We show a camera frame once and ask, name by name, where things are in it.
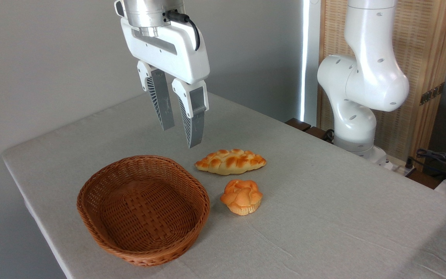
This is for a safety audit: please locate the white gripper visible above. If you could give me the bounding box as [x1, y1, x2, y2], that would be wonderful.
[120, 17, 211, 149]

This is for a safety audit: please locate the round flower-shaped bread bun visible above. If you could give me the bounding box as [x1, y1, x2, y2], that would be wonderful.
[220, 179, 263, 216]

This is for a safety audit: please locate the long braided bread loaf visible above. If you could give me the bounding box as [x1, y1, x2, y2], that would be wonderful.
[195, 149, 267, 176]

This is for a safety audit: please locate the brown woven wicker basket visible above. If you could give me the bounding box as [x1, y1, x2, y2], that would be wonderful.
[77, 155, 210, 267]

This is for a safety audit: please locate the dark brown wooden block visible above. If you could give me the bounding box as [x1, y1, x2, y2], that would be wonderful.
[304, 126, 334, 144]
[285, 118, 312, 132]

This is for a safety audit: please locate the grey tablecloth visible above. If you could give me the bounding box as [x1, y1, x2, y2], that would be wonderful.
[2, 91, 446, 279]

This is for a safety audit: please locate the wooden bamboo folding screen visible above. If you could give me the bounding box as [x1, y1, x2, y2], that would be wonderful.
[318, 0, 446, 171]

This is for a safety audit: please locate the dark metal screen hinge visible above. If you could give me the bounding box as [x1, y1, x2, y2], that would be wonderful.
[420, 82, 445, 106]

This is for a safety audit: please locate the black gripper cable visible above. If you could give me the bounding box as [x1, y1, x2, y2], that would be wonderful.
[166, 10, 201, 51]

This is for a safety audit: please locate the white vertical window frame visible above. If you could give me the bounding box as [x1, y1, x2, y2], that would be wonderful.
[300, 0, 321, 126]

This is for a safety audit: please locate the black cable bundle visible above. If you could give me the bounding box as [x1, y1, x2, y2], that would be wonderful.
[406, 148, 446, 183]

